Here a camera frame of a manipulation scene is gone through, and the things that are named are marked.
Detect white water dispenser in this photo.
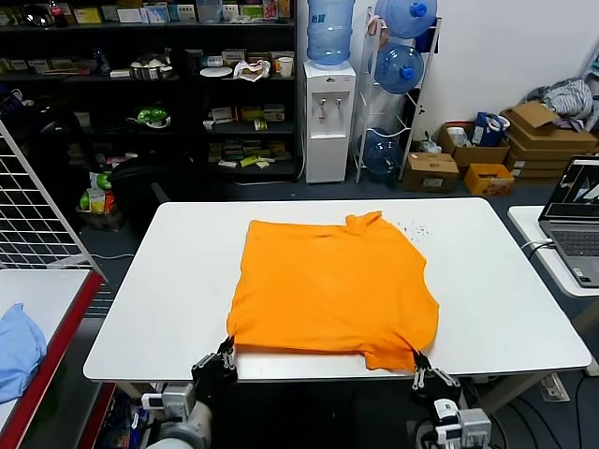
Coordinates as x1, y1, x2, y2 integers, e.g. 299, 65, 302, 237
302, 59, 357, 184

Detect white plastic bag with bread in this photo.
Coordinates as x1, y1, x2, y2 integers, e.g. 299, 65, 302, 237
232, 59, 272, 84

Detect blue water jug with label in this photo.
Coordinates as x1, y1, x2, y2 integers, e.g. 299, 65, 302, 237
306, 0, 356, 71

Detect green toy fruit bowl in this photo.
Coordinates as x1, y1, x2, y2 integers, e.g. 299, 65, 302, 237
125, 106, 172, 129

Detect red-edged white side table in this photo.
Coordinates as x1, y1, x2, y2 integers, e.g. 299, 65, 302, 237
0, 268, 118, 449

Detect black shelving unit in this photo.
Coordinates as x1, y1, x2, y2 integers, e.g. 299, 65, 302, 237
0, 0, 300, 183

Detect sealed brown cardboard box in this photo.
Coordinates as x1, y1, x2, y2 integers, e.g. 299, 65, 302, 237
402, 152, 460, 194

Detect shiny round glass bowl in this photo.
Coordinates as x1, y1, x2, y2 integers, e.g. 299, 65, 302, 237
21, 2, 51, 27

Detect metal bowl with eggs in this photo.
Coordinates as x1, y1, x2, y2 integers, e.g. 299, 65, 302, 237
128, 53, 175, 80

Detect stacked cardboard boxes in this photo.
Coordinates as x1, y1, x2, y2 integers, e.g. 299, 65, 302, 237
500, 100, 599, 153

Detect white metal jug rack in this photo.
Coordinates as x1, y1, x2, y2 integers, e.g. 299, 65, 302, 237
354, 4, 444, 184

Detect open brown cardboard box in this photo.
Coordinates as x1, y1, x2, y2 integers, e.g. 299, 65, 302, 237
437, 120, 511, 167

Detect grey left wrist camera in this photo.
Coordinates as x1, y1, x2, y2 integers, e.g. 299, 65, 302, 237
141, 383, 197, 417

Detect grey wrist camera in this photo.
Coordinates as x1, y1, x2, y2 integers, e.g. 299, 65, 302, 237
460, 407, 492, 445
141, 383, 197, 417

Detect light blue cloth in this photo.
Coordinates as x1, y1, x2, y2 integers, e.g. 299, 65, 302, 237
0, 302, 48, 404

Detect clear plastic container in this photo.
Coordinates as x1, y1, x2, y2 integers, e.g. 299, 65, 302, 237
196, 0, 224, 23

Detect yellow cardboard box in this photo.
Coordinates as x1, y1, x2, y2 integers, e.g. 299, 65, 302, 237
463, 162, 516, 196

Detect yellow orange snack packet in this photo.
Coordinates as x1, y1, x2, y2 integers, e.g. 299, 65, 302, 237
88, 189, 118, 214

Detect white wire grid rack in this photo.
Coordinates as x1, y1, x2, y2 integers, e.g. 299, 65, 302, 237
0, 119, 109, 284

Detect white table leg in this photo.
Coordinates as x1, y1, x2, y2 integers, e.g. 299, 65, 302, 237
115, 382, 163, 408
475, 371, 561, 415

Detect flat cardboard box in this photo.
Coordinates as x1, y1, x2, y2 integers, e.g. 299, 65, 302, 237
504, 148, 575, 170
512, 166, 570, 180

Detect grey clothes pile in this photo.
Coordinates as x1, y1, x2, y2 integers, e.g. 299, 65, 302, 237
523, 77, 598, 130

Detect white laptop cable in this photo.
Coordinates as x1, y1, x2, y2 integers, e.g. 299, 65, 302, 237
521, 239, 554, 256

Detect grey laptop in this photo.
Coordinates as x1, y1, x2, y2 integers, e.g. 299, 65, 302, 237
537, 154, 599, 289

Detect black office chair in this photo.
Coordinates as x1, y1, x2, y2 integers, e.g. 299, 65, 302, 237
110, 152, 197, 230

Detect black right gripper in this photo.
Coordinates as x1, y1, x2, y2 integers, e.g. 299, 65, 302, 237
410, 349, 462, 406

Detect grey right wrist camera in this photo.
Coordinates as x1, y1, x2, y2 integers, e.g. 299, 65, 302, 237
460, 407, 492, 445

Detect orange t-shirt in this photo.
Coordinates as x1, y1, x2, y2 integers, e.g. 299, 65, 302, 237
226, 210, 442, 374

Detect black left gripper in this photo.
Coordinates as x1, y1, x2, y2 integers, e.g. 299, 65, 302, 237
190, 336, 239, 403

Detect blue paper bag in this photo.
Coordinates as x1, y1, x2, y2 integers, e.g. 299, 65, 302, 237
472, 110, 511, 147

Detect dark basket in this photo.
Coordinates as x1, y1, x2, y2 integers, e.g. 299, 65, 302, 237
77, 205, 126, 233

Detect blue water jug blue cap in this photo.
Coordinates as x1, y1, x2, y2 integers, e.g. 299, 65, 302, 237
373, 42, 426, 94
373, 0, 440, 39

